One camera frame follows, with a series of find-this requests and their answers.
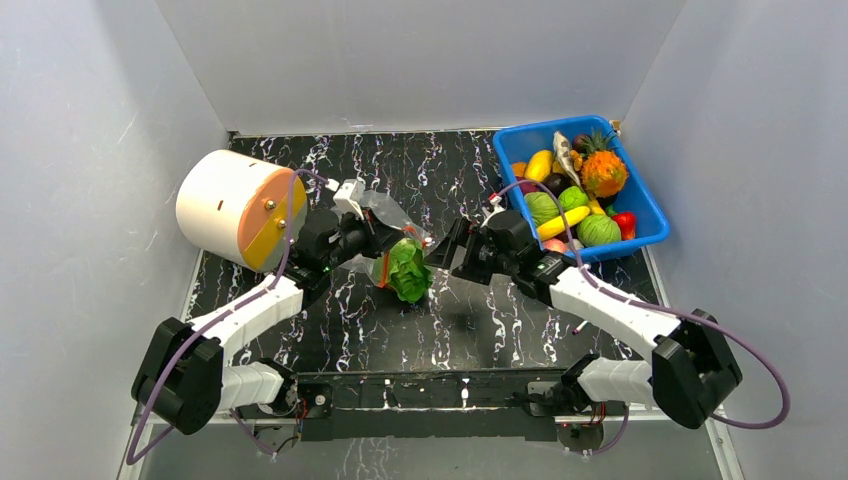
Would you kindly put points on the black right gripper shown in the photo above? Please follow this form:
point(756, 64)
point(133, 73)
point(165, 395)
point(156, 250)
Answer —
point(468, 249)

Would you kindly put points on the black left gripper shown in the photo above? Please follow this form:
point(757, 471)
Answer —
point(376, 235)

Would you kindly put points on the clear orange zip top bag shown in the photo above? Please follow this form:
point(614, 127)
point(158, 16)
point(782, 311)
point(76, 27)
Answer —
point(390, 212)

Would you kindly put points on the green toy lettuce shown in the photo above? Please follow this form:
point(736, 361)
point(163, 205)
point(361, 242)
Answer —
point(402, 270)

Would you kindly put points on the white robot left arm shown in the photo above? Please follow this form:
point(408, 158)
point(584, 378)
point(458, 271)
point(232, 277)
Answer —
point(187, 375)

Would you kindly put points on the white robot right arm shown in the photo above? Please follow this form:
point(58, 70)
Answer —
point(684, 368)

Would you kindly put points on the green toy cabbage small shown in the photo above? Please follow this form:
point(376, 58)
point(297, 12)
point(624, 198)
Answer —
point(542, 207)

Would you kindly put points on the pink toy peach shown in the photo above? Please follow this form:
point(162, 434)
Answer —
point(556, 245)

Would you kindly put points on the yellow toy banana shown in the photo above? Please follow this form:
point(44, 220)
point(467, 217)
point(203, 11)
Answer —
point(562, 223)

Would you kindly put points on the yellow toy mango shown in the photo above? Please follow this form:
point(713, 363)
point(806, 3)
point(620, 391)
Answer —
point(539, 167)

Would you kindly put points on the dark purple toy eggplant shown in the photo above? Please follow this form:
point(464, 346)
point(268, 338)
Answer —
point(556, 183)

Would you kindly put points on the light green toy fruit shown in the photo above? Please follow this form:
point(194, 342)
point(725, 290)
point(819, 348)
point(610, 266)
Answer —
point(573, 197)

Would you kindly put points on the white orange cylinder drum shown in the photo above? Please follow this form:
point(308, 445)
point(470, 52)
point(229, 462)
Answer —
point(240, 208)

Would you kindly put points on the pink white marker pen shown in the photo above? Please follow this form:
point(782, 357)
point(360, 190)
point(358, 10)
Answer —
point(579, 328)

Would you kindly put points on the green toy cabbage large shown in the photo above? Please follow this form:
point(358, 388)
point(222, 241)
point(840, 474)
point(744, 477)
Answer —
point(597, 230)

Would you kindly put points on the grey toy fish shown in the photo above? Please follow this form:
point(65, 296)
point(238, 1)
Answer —
point(570, 161)

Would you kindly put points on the orange toy pineapple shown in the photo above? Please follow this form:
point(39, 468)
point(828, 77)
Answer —
point(601, 171)

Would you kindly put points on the red toy pepper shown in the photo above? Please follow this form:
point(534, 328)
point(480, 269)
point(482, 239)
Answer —
point(627, 224)

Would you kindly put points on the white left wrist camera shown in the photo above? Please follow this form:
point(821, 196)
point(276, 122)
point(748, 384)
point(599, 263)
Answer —
point(347, 197)

